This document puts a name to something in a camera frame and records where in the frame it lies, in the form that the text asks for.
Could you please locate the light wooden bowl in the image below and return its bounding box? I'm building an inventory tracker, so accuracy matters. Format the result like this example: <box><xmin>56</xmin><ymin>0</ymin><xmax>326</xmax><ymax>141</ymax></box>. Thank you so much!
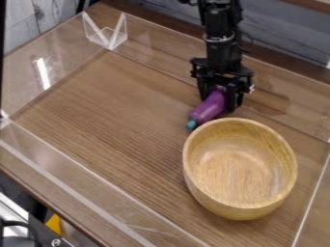
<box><xmin>182</xmin><ymin>118</ymin><xmax>299</xmax><ymax>221</ymax></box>

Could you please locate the purple toy eggplant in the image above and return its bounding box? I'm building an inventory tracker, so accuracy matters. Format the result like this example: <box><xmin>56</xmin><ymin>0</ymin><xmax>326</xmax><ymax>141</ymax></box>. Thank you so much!
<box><xmin>186</xmin><ymin>89</ymin><xmax>226</xmax><ymax>130</ymax></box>

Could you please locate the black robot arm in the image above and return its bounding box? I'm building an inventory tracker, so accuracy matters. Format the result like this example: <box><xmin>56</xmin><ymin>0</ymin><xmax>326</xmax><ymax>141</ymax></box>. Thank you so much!
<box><xmin>178</xmin><ymin>0</ymin><xmax>254</xmax><ymax>113</ymax></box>

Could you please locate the clear acrylic tray wall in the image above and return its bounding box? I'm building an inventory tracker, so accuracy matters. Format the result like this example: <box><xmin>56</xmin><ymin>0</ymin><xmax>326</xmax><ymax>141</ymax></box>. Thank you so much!
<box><xmin>0</xmin><ymin>118</ymin><xmax>208</xmax><ymax>247</ymax></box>

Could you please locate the yellow black device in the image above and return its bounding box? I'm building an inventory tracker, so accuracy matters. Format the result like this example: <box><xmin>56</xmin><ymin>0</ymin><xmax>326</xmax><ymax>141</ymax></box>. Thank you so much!
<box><xmin>45</xmin><ymin>213</ymin><xmax>75</xmax><ymax>247</ymax></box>

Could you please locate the clear acrylic corner bracket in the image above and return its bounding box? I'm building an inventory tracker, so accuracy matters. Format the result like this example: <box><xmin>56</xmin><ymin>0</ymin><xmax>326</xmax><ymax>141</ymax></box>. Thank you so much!
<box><xmin>81</xmin><ymin>13</ymin><xmax>128</xmax><ymax>51</ymax></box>

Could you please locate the black cable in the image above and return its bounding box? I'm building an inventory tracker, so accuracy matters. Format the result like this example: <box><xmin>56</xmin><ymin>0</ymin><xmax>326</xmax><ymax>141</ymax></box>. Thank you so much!
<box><xmin>0</xmin><ymin>219</ymin><xmax>31</xmax><ymax>247</ymax></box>

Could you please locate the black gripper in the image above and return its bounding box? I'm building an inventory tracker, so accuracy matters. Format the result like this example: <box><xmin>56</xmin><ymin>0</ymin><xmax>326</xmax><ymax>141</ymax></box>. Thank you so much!
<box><xmin>190</xmin><ymin>35</ymin><xmax>254</xmax><ymax>113</ymax></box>

